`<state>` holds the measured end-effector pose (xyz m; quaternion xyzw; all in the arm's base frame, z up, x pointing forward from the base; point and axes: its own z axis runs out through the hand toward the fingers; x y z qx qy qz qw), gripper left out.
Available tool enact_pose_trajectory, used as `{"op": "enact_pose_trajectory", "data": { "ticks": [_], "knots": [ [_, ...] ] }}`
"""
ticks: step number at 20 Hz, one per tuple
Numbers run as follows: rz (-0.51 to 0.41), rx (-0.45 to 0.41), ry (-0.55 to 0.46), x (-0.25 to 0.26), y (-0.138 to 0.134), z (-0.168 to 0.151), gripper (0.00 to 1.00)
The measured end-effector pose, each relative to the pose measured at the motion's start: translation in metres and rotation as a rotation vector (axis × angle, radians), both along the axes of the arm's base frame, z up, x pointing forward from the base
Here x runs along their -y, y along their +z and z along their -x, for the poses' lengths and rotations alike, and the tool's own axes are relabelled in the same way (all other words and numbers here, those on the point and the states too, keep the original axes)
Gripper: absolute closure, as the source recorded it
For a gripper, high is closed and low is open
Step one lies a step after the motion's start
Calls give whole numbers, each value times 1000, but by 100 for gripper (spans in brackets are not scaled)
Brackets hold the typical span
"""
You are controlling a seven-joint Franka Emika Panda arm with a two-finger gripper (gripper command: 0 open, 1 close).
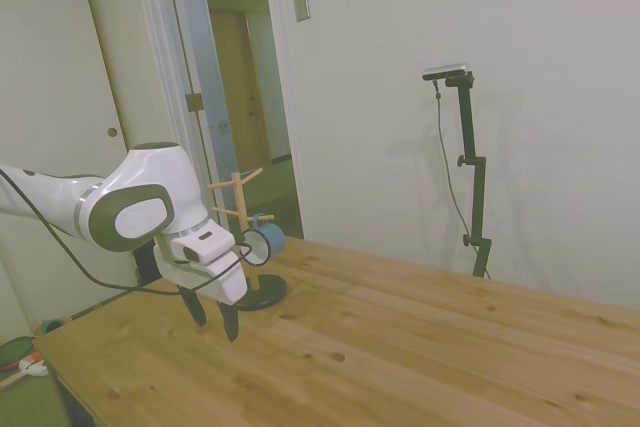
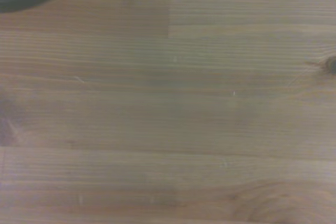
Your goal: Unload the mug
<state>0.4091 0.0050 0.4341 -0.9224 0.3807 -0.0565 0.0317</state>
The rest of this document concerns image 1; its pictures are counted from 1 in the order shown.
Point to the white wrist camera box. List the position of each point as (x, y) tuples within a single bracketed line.
[(210, 249)]

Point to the grey exterior camera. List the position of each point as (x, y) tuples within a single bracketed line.
[(446, 71)]

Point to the metal door latch plate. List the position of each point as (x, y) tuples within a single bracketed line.
[(223, 126)]

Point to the green round floor object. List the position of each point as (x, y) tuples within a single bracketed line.
[(15, 352)]

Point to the brown wooden door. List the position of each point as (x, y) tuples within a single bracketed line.
[(235, 97)]

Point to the metal wall switch plate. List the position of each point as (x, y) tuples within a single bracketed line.
[(301, 3)]

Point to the green floor bowl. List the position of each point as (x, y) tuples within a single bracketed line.
[(50, 327)]

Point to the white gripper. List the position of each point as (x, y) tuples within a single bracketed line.
[(220, 282)]

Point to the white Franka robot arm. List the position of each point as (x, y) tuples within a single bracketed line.
[(140, 182)]

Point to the open white door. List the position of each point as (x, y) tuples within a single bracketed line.
[(180, 22)]

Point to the white door with round pull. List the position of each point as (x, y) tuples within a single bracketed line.
[(50, 47)]

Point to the brass door hinge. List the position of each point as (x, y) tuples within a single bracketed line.
[(195, 102)]

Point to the blue enamel mug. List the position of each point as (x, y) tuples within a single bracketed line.
[(275, 242)]

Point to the black camera stand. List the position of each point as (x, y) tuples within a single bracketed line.
[(442, 142), (477, 182)]

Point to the white orange floor object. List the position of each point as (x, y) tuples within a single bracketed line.
[(35, 369)]

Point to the round metal door pull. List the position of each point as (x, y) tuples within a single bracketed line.
[(113, 131)]

